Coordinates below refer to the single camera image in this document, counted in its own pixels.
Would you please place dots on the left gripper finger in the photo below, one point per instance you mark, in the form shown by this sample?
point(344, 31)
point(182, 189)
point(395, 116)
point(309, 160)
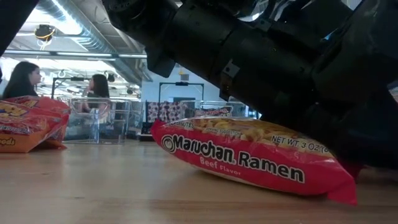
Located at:
point(357, 133)

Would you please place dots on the red Beef Ramen packet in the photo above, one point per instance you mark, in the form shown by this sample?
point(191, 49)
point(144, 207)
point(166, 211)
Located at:
point(236, 161)

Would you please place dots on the black Fire Noodle packet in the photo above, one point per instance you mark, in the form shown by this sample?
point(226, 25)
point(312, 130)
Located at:
point(214, 111)

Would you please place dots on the orange Saucy Noods packet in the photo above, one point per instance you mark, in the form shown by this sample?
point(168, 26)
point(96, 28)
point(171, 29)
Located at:
point(18, 144)
point(31, 112)

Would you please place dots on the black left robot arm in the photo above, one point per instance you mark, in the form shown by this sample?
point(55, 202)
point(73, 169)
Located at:
point(202, 40)

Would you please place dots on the clear plastic bin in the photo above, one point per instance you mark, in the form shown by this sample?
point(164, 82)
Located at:
point(119, 124)
point(189, 107)

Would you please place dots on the patterned fabric panel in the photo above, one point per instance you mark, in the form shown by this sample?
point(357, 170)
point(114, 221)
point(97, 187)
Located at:
point(161, 112)

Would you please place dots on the black hanging spotlight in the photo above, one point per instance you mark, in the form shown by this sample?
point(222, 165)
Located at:
point(111, 77)

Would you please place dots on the person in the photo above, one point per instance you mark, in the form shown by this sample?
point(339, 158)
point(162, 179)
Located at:
point(99, 87)
point(21, 81)

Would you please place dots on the small grey wall box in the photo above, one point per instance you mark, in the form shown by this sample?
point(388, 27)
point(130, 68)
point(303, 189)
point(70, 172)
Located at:
point(184, 77)

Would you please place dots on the black gantry frame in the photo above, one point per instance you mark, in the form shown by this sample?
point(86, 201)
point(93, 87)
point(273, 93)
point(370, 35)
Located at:
point(182, 83)
point(76, 79)

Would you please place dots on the silver ventilation duct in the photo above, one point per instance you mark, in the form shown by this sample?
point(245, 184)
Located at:
point(93, 42)

